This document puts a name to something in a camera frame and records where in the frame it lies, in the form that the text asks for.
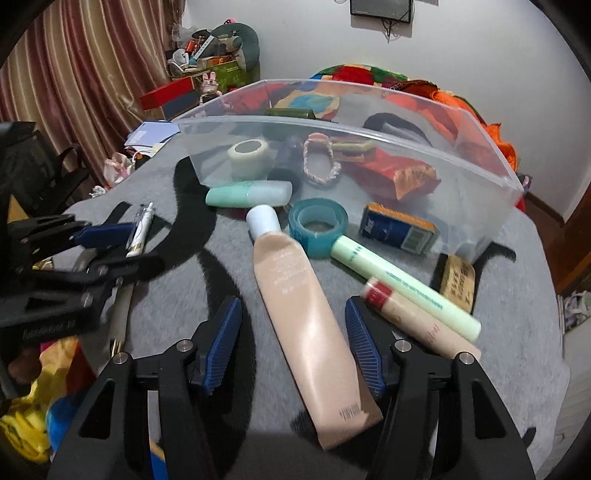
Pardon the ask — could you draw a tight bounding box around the pink bunny figure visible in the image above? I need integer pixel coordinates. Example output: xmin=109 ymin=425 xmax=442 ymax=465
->
xmin=201 ymin=71 xmax=221 ymax=100

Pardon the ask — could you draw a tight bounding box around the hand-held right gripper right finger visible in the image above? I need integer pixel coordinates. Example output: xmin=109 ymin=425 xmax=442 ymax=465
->
xmin=345 ymin=295 xmax=539 ymax=480

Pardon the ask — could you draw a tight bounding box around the orange jacket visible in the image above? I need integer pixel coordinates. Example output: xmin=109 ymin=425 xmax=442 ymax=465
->
xmin=383 ymin=79 xmax=520 ymax=176

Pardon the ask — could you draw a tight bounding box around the small wall monitor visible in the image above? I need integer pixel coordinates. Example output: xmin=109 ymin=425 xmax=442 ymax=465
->
xmin=349 ymin=0 xmax=413 ymax=24

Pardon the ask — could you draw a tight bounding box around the mint green small bottle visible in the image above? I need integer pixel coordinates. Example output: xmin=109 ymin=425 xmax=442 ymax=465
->
xmin=205 ymin=180 xmax=294 ymax=208

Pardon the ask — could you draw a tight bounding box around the pink white bead bracelet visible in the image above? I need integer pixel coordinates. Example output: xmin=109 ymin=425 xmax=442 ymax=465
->
xmin=302 ymin=133 xmax=342 ymax=186

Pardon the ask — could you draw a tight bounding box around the small blue box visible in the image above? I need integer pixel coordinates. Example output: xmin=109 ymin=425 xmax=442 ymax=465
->
xmin=360 ymin=203 xmax=439 ymax=254

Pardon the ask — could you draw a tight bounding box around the red foil packet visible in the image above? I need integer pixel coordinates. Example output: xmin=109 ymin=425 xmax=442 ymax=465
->
xmin=342 ymin=148 xmax=439 ymax=201

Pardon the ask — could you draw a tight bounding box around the long red box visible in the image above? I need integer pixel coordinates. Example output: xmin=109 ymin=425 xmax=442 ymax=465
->
xmin=140 ymin=76 xmax=195 ymax=110

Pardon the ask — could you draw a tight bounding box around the beige cosmetic tube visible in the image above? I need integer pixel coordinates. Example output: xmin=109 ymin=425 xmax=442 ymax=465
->
xmin=247 ymin=204 xmax=384 ymax=450

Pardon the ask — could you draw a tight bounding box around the tan eraser block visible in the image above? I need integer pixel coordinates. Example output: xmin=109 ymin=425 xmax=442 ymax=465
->
xmin=438 ymin=255 xmax=476 ymax=315

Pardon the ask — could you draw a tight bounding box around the grey green neck pillow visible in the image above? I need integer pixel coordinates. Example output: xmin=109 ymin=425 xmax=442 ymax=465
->
xmin=210 ymin=21 xmax=260 ymax=70

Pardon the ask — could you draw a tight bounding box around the long mint green tube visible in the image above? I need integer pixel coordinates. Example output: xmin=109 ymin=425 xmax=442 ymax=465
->
xmin=331 ymin=235 xmax=482 ymax=342

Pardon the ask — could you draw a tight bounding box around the striped brown curtain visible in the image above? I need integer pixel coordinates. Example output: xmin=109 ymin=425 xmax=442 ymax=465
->
xmin=0 ymin=0 xmax=185 ymax=185

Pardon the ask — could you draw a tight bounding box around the person's left hand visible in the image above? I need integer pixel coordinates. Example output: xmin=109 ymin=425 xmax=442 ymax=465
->
xmin=7 ymin=344 xmax=47 ymax=386

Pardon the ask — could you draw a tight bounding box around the white tape roll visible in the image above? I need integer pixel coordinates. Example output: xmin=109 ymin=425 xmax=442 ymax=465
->
xmin=228 ymin=138 xmax=271 ymax=182

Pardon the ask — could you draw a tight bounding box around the green glass bottle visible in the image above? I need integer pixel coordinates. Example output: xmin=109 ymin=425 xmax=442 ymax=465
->
xmin=264 ymin=107 xmax=315 ymax=120

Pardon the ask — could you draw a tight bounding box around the teal tape roll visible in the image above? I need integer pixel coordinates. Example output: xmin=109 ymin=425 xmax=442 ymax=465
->
xmin=288 ymin=198 xmax=349 ymax=258

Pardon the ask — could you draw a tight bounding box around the black chair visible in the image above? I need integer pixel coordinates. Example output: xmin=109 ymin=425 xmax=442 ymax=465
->
xmin=44 ymin=143 xmax=93 ymax=199

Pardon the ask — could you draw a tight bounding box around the green box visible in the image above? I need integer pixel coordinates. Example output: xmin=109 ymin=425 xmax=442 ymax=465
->
xmin=210 ymin=58 xmax=252 ymax=90

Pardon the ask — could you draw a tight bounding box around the dark blue box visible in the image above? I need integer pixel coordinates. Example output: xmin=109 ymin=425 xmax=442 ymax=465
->
xmin=161 ymin=92 xmax=204 ymax=120

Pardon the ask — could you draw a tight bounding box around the clear plastic storage box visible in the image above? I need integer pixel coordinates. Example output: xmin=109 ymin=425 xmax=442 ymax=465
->
xmin=171 ymin=78 xmax=526 ymax=260

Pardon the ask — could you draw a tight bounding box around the green dotted cube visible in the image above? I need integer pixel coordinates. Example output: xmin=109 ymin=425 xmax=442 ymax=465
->
xmin=333 ymin=138 xmax=374 ymax=154

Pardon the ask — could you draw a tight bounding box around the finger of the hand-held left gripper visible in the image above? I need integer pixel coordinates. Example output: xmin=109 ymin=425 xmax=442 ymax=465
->
xmin=18 ymin=255 xmax=165 ymax=301
xmin=7 ymin=215 xmax=138 ymax=259

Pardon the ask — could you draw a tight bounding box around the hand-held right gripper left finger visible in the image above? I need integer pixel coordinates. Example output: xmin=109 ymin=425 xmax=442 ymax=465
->
xmin=46 ymin=296 xmax=243 ymax=480

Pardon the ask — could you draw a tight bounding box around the beige tube with red band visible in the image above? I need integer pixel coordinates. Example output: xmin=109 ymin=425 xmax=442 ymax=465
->
xmin=362 ymin=277 xmax=481 ymax=361

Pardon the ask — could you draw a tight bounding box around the light blue notebook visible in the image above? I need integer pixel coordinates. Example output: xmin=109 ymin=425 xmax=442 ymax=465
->
xmin=124 ymin=121 xmax=178 ymax=155

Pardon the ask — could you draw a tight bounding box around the white pen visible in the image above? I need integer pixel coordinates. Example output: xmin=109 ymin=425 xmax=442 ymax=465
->
xmin=108 ymin=202 xmax=155 ymax=356

